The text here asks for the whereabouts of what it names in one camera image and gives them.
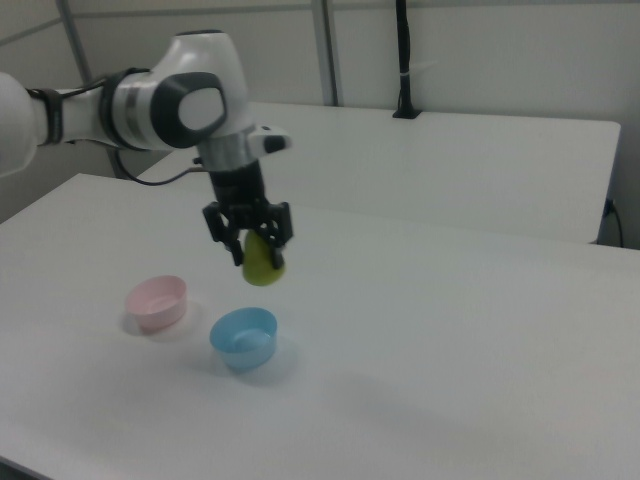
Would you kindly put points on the pink plastic bowl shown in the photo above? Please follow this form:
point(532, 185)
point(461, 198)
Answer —
point(157, 307)

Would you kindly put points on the green pear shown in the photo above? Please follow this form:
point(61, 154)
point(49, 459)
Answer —
point(257, 270)

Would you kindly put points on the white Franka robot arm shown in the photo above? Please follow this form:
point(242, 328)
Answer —
point(200, 65)

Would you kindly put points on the light blue plastic bowl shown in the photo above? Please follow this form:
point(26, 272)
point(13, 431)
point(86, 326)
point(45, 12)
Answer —
point(244, 345)

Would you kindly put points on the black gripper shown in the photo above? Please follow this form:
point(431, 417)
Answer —
point(237, 192)

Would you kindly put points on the black pole with clamp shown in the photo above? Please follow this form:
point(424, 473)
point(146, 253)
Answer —
point(404, 50)

